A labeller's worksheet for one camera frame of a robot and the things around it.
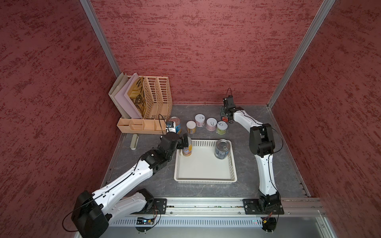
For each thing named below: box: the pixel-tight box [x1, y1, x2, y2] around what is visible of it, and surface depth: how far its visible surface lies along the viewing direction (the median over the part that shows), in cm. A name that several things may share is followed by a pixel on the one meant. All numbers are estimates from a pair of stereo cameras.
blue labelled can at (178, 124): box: [169, 116, 182, 135], surface depth 99 cm
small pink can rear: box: [194, 113, 206, 128], surface depth 108 cm
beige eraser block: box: [129, 133, 139, 151], surface depth 97 cm
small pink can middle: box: [205, 117, 218, 132], surface depth 105 cm
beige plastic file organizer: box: [116, 76, 173, 135], surface depth 105 cm
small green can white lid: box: [216, 120, 229, 135], surface depth 103 cm
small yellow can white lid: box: [186, 119, 197, 135], surface depth 102 cm
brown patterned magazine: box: [127, 76, 147, 119], surface depth 102 cm
